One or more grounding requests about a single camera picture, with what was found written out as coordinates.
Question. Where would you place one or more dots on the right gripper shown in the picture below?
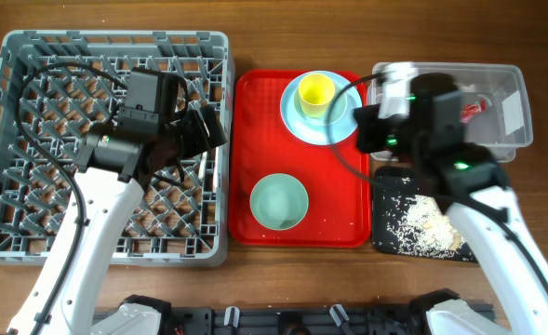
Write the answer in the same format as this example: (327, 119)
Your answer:
(367, 120)

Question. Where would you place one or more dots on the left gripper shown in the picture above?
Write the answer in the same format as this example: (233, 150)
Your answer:
(217, 136)

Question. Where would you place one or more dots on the red snack wrapper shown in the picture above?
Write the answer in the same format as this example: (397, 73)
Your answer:
(470, 110)

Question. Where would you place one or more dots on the green bowl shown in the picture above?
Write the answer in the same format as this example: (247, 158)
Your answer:
(279, 202)

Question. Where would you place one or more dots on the rice food scraps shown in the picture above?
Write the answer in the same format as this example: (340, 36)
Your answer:
(414, 226)

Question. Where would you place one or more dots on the white napkin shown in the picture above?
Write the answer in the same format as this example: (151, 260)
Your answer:
(481, 95)

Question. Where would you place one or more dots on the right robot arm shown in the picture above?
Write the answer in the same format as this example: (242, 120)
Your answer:
(472, 189)

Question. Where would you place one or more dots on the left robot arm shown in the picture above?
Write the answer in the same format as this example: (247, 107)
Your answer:
(65, 294)

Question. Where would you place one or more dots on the grey dishwasher rack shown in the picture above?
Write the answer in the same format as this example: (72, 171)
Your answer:
(54, 85)

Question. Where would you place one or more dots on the clear plastic bin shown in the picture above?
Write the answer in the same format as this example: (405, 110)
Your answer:
(506, 126)

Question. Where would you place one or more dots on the light blue plate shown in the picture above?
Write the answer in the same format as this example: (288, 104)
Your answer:
(315, 135)

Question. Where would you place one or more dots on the yellow plastic cup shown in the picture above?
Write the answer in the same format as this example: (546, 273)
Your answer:
(316, 91)

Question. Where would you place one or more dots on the black tray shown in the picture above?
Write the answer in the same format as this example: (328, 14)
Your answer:
(400, 180)

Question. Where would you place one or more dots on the red plastic tray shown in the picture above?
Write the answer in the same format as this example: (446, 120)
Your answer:
(339, 212)

